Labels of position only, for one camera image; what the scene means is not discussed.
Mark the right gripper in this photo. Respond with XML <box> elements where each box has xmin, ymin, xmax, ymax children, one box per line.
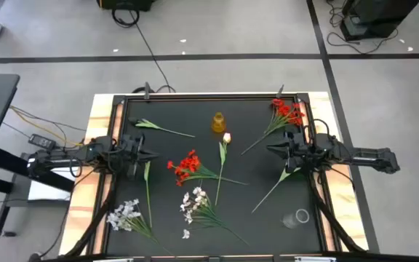
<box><xmin>266</xmin><ymin>130</ymin><xmax>314</xmax><ymax>174</ymax></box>

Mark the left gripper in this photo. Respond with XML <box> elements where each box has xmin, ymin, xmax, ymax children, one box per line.
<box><xmin>116</xmin><ymin>133</ymin><xmax>160</xmax><ymax>180</ymax></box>

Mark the pink white artificial tulip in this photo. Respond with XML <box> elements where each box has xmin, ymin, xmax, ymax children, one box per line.
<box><xmin>143</xmin><ymin>160</ymin><xmax>153</xmax><ymax>229</ymax></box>
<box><xmin>215</xmin><ymin>132</ymin><xmax>232</xmax><ymax>207</ymax></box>
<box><xmin>251</xmin><ymin>165</ymin><xmax>301</xmax><ymax>215</ymax></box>

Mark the red artificial flower bunch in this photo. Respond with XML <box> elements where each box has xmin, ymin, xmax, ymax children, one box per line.
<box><xmin>167</xmin><ymin>148</ymin><xmax>249</xmax><ymax>188</ymax></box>
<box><xmin>240</xmin><ymin>98</ymin><xmax>306</xmax><ymax>156</ymax></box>

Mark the white artificial flower bunch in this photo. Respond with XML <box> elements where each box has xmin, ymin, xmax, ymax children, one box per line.
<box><xmin>106</xmin><ymin>198</ymin><xmax>174</xmax><ymax>255</ymax></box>
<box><xmin>179</xmin><ymin>178</ymin><xmax>250</xmax><ymax>247</ymax></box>

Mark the clear glass vase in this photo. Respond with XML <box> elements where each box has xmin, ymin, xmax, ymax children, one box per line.
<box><xmin>281</xmin><ymin>208</ymin><xmax>311</xmax><ymax>230</ymax></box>

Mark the yellow glass vase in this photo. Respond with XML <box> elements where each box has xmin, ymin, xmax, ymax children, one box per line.
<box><xmin>211</xmin><ymin>111</ymin><xmax>227</xmax><ymax>134</ymax></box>

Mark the green leafy stem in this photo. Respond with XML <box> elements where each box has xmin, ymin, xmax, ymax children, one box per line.
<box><xmin>128</xmin><ymin>116</ymin><xmax>196</xmax><ymax>139</ymax></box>

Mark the white panel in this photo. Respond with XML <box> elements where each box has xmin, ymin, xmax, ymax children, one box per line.
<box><xmin>27</xmin><ymin>167</ymin><xmax>79</xmax><ymax>201</ymax></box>

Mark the black power brick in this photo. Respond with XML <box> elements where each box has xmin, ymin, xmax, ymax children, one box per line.
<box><xmin>28</xmin><ymin>133</ymin><xmax>57</xmax><ymax>151</ymax></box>

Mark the black box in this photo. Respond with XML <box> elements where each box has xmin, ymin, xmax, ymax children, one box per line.
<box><xmin>96</xmin><ymin>0</ymin><xmax>158</xmax><ymax>12</ymax></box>

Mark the black equipment cabinet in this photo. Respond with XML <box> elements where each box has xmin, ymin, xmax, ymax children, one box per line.
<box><xmin>339</xmin><ymin>0</ymin><xmax>419</xmax><ymax>42</ymax></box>

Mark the black aluminium table frame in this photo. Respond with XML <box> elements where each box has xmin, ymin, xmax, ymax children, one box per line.
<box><xmin>85</xmin><ymin>92</ymin><xmax>372</xmax><ymax>262</ymax></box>

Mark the black diagonal frame strut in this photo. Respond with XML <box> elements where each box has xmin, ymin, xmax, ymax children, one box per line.
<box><xmin>65</xmin><ymin>173</ymin><xmax>119</xmax><ymax>258</ymax></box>
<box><xmin>306</xmin><ymin>170</ymin><xmax>367</xmax><ymax>254</ymax></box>

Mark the black floor cable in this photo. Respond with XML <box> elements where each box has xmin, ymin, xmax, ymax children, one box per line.
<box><xmin>111</xmin><ymin>6</ymin><xmax>177</xmax><ymax>94</ymax></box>

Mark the yellow cable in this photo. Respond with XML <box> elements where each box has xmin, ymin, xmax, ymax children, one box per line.
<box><xmin>9</xmin><ymin>105</ymin><xmax>86</xmax><ymax>148</ymax></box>

